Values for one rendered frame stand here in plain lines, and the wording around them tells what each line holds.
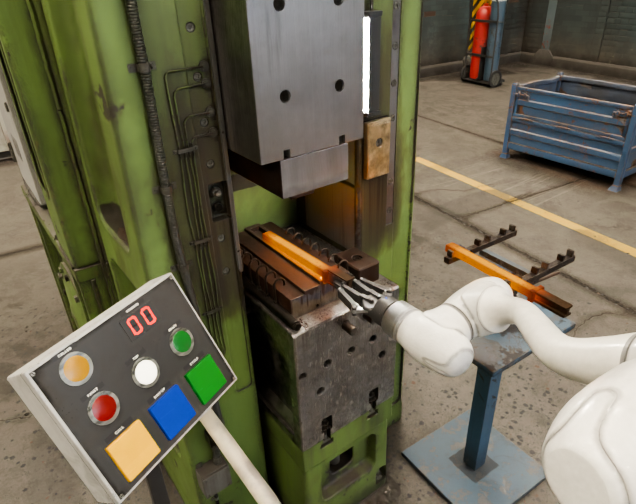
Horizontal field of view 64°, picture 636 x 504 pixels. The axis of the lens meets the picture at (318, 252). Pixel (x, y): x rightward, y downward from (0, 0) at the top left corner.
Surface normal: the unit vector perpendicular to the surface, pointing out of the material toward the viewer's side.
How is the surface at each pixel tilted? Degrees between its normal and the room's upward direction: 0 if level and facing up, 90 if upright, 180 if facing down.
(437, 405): 0
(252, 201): 90
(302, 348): 90
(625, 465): 34
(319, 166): 90
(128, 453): 60
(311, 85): 90
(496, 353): 0
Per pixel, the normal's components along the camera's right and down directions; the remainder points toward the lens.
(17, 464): -0.04, -0.87
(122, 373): 0.74, -0.25
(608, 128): -0.81, 0.30
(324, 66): 0.59, 0.38
